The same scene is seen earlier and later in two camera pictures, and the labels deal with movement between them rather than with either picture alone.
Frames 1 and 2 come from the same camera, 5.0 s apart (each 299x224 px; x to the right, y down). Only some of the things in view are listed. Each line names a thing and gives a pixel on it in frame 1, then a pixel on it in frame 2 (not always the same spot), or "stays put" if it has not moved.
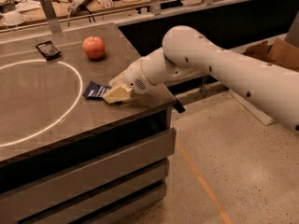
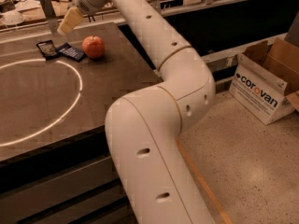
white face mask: (12, 18) stays put
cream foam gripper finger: (120, 93) → (71, 19)
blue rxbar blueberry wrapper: (94, 91) → (69, 51)
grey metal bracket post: (49, 13) stays put
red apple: (93, 46) stays put
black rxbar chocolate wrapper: (49, 49) stays put
